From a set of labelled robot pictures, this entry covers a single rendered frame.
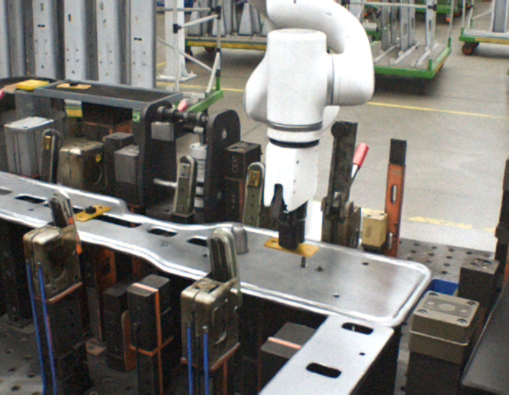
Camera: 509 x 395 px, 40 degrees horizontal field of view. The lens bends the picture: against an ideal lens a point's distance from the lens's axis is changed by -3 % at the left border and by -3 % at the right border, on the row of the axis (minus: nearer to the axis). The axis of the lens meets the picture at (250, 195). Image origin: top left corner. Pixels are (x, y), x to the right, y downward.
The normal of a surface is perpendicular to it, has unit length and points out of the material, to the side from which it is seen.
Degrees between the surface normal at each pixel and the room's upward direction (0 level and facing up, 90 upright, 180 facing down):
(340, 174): 81
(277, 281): 0
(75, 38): 86
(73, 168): 90
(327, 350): 0
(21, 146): 90
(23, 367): 0
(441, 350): 89
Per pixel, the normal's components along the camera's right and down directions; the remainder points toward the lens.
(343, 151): -0.48, 0.15
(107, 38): -0.26, 0.29
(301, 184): 0.83, 0.22
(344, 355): 0.00, -0.94
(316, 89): 0.09, 0.43
